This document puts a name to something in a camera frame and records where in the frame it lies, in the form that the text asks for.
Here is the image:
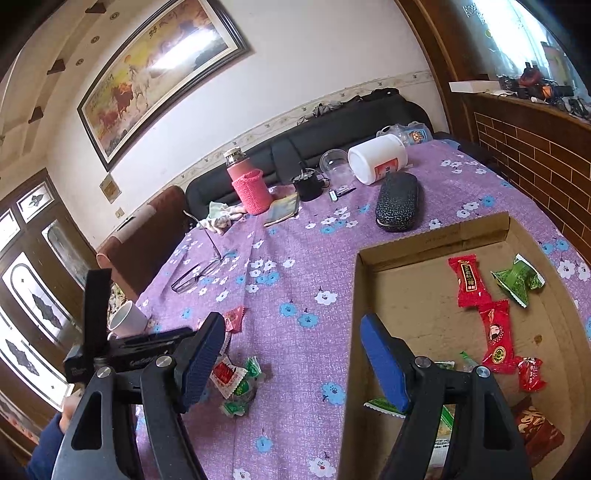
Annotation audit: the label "small red snack packet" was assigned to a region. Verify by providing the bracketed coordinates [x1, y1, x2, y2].
[223, 305, 246, 334]

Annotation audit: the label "dark-framed eyeglasses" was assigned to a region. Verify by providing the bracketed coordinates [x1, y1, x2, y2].
[170, 209, 227, 294]

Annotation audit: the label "brown chair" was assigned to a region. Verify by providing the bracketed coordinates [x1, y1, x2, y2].
[96, 185, 188, 302]

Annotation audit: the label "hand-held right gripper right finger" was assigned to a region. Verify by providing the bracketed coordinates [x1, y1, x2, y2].
[360, 314, 534, 480]

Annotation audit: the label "small black cup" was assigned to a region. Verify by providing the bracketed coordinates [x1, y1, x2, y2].
[292, 162, 325, 203]

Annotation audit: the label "crinkled red snack wrapper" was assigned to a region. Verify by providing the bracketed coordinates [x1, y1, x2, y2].
[516, 356, 548, 393]

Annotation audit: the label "red snack packet with face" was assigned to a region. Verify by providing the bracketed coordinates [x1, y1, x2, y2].
[477, 299, 518, 375]

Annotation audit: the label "small wall plaque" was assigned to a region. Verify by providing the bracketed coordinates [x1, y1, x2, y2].
[99, 172, 122, 203]

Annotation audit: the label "dark clothing on sofa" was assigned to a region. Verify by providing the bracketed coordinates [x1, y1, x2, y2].
[311, 87, 400, 116]

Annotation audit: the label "brown-red snack packet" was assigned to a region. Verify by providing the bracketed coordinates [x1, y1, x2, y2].
[512, 405, 567, 468]

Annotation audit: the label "dark sofa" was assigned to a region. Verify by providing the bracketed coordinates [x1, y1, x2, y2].
[184, 94, 435, 223]

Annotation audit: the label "clear plastic cup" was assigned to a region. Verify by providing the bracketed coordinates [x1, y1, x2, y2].
[319, 148, 354, 186]

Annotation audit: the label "wooden glass partition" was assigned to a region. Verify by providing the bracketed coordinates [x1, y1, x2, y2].
[396, 0, 591, 260]

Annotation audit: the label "pale snack packet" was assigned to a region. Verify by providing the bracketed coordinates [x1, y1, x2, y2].
[428, 405, 456, 468]

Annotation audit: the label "long red snack packet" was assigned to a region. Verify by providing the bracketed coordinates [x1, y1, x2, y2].
[447, 253, 493, 310]

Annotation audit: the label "person's left hand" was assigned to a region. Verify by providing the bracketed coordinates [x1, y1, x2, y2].
[61, 394, 82, 435]

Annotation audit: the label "person's left forearm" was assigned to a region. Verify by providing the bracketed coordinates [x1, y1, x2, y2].
[25, 411, 66, 480]

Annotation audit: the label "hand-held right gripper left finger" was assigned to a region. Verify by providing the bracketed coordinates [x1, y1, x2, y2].
[51, 311, 227, 480]

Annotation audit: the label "framed horse painting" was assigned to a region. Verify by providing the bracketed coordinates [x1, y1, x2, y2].
[76, 0, 253, 173]

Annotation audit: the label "clutter of small things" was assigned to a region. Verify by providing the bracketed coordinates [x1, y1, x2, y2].
[499, 59, 591, 117]

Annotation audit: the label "clear plastic bag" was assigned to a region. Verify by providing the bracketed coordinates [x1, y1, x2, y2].
[376, 120, 433, 147]

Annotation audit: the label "red-white snack packet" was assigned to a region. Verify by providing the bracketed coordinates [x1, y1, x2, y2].
[209, 355, 248, 400]

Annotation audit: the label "white cloth gloves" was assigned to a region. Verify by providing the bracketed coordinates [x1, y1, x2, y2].
[198, 200, 249, 234]

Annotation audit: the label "flat white box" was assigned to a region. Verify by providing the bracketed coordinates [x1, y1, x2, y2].
[449, 79, 502, 93]

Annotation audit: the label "white mug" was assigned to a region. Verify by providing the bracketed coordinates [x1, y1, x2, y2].
[106, 299, 150, 340]

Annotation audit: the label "cardboard box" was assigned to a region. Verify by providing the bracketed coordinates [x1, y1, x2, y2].
[339, 211, 591, 480]

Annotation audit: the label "small fabric notebook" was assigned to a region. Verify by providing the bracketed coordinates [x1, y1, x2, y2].
[263, 192, 301, 228]

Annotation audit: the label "purple floral tablecloth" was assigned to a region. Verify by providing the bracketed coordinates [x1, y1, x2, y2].
[133, 137, 591, 480]

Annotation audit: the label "wooden door with glass panels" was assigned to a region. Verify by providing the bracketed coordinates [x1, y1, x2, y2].
[0, 168, 100, 454]

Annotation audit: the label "white-green snack packet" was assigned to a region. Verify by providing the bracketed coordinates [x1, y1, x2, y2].
[223, 390, 256, 419]
[363, 397, 408, 419]
[243, 355, 264, 385]

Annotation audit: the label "pink thermos with knitted sleeve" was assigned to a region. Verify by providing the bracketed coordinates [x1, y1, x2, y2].
[223, 148, 273, 216]

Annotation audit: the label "white plastic jar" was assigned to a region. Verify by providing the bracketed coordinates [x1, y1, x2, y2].
[346, 134, 411, 186]

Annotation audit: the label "patterned bag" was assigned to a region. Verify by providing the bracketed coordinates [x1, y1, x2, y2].
[108, 281, 129, 315]

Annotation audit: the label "green snack packet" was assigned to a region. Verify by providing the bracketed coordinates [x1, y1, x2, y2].
[490, 253, 546, 308]

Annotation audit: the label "black glasses case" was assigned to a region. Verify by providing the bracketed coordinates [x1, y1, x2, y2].
[374, 171, 424, 233]

